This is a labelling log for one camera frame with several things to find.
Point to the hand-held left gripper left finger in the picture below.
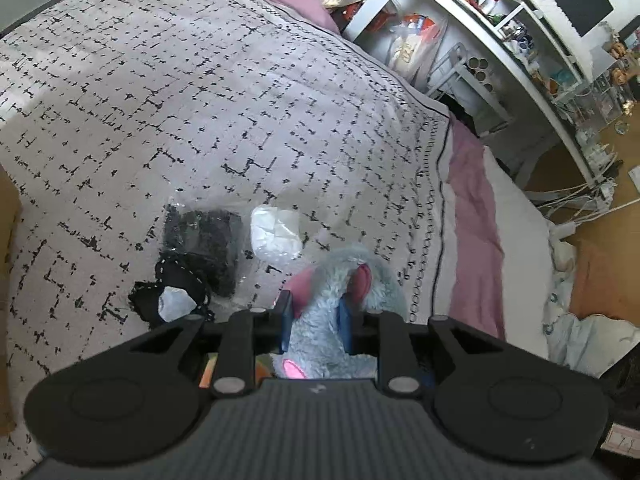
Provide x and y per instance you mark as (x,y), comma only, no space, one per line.
(284,322)

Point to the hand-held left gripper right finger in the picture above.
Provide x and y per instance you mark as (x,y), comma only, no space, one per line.
(345,327)

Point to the blue plush toy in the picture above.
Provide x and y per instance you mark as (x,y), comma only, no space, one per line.
(320,332)

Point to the white item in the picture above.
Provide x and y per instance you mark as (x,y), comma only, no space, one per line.
(275,232)

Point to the black garment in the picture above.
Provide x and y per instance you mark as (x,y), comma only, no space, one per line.
(205,240)

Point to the black lace bra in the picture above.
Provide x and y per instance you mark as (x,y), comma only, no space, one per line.
(175,272)

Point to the cardboard box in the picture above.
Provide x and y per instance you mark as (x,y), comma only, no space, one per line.
(7,260)

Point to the pink bed sheet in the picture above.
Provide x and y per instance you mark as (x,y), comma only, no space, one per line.
(472,210)

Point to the white duvet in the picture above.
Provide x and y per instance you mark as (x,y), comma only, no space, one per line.
(520,240)

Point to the crumpled light printed cloth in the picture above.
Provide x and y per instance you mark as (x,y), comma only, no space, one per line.
(590,340)

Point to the printed blanket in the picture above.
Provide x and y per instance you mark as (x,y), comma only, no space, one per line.
(200,85)

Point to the clear plastic bag with items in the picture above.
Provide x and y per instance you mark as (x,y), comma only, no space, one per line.
(415,55)

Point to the white power strip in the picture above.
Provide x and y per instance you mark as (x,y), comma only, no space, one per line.
(607,190)

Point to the white desk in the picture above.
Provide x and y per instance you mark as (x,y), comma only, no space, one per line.
(530,87)

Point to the clear acrylic organiser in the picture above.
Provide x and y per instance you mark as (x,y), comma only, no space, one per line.
(600,95)

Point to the white desk shelf riser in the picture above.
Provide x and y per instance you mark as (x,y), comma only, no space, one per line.
(560,50)

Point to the white bottle with red cap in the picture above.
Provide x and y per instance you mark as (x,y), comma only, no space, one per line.
(489,5)

